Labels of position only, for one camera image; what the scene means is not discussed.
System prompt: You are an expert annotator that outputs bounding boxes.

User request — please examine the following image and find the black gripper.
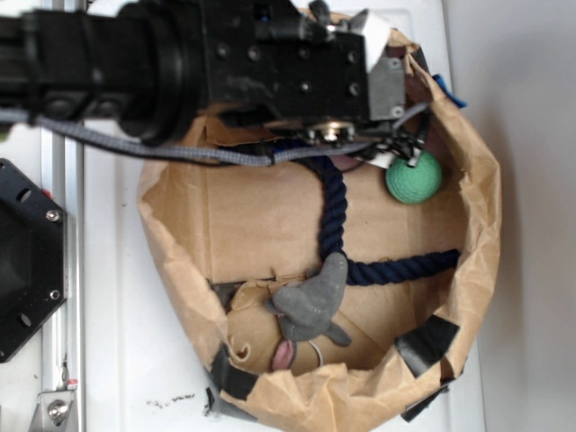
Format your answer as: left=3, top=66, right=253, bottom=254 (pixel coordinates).
left=200, top=1, right=405, bottom=131

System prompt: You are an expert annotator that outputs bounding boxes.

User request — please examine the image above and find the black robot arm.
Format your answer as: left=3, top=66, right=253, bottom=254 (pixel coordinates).
left=1, top=1, right=406, bottom=146

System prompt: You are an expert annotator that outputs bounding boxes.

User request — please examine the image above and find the green textured ball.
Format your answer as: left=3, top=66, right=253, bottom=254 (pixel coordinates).
left=385, top=151, right=443, bottom=204

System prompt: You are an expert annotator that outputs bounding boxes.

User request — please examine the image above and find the brown paper bag bin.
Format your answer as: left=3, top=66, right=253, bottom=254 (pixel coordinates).
left=138, top=31, right=502, bottom=431

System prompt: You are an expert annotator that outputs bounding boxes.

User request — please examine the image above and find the grey plush mouse toy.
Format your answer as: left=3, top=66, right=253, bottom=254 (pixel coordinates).
left=265, top=252, right=351, bottom=371

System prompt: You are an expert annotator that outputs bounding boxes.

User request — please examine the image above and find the white plastic board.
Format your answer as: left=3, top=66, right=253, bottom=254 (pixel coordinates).
left=82, top=1, right=486, bottom=431

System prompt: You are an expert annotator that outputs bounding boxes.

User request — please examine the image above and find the dark blue rope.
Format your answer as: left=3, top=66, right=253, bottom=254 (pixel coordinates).
left=217, top=138, right=462, bottom=287

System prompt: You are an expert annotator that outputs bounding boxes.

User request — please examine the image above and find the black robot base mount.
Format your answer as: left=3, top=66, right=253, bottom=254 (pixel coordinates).
left=1, top=158, right=67, bottom=364

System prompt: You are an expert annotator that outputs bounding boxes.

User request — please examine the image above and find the aluminium rail frame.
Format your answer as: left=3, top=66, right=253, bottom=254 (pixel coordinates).
left=27, top=0, right=86, bottom=432

